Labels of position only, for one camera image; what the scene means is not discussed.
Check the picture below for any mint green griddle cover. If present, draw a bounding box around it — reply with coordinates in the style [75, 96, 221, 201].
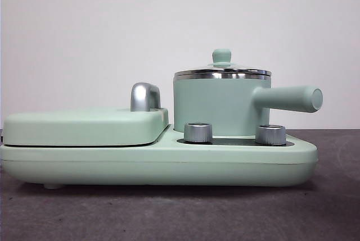
[2, 82, 170, 147]

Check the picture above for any mint green pot with handle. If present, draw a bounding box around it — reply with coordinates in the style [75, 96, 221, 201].
[172, 74, 324, 137]

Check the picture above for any glass lid with green knob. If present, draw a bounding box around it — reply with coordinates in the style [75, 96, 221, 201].
[173, 48, 272, 80]

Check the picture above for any mint green breakfast machine base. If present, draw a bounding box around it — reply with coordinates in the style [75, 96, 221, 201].
[0, 124, 319, 190]

